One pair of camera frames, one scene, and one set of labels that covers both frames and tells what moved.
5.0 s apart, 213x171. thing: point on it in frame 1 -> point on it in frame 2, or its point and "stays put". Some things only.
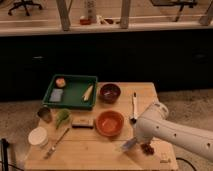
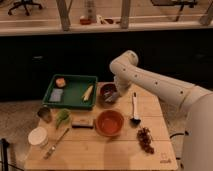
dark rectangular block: x=83 y=123 stays put
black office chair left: x=25 y=4 stays put
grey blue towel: x=130 y=143 -> x=110 y=96
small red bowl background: x=85 y=21 stays put
